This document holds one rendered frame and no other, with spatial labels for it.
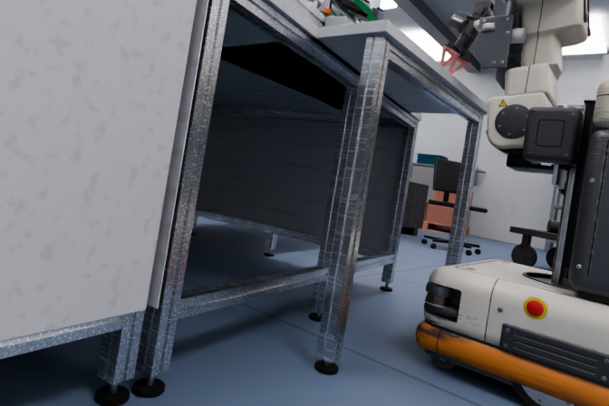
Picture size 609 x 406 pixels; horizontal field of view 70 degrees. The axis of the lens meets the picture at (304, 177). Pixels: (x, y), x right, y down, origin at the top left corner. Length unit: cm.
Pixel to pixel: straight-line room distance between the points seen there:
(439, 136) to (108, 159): 817
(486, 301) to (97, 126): 97
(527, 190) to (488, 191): 63
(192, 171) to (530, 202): 752
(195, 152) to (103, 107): 21
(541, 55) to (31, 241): 137
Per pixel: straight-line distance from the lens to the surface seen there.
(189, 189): 88
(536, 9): 158
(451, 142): 862
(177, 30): 85
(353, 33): 115
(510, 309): 122
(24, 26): 70
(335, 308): 110
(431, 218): 740
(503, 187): 826
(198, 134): 88
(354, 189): 106
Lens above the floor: 45
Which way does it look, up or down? 1 degrees up
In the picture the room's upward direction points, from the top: 9 degrees clockwise
